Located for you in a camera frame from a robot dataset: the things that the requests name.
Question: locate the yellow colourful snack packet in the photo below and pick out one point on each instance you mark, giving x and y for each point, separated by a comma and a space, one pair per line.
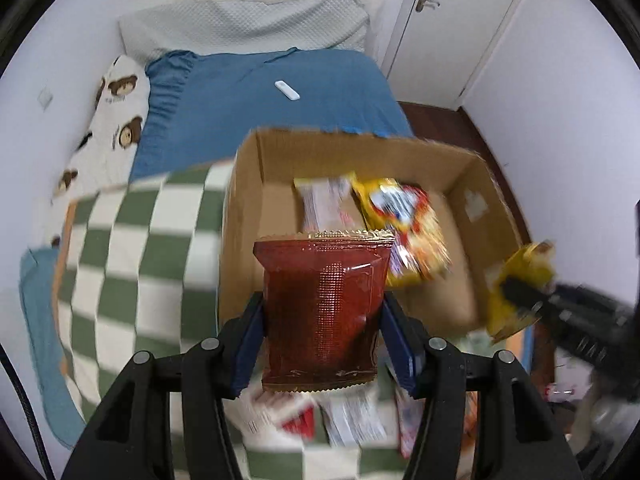
405, 220

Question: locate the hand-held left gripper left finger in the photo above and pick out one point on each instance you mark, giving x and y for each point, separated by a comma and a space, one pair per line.
248, 345

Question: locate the dark red snack packet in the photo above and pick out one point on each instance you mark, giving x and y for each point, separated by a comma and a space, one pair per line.
322, 310

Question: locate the white red snack packet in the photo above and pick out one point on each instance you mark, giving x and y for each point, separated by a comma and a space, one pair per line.
325, 200
272, 417

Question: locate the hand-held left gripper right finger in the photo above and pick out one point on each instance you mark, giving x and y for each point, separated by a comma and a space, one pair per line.
400, 345

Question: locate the cardboard box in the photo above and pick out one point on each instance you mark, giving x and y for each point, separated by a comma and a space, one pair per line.
240, 240

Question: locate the orange snack packet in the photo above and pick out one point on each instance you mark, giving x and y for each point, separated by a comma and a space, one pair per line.
471, 412

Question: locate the white quilted pillow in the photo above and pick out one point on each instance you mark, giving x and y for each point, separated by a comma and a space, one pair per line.
240, 20

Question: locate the green white checkered mat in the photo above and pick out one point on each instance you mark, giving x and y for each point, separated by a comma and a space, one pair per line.
150, 260

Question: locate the plain yellow snack packet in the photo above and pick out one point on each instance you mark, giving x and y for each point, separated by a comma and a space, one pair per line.
530, 265

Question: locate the white wall switch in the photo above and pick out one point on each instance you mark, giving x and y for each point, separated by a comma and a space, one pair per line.
46, 97

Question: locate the white remote control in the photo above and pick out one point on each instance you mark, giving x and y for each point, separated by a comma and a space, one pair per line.
287, 90

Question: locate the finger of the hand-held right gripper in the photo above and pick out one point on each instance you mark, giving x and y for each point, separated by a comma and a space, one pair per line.
525, 296

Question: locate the bear print pillow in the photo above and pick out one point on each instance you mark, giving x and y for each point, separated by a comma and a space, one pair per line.
120, 125

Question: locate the white door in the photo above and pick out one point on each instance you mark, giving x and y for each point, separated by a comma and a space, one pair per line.
450, 35

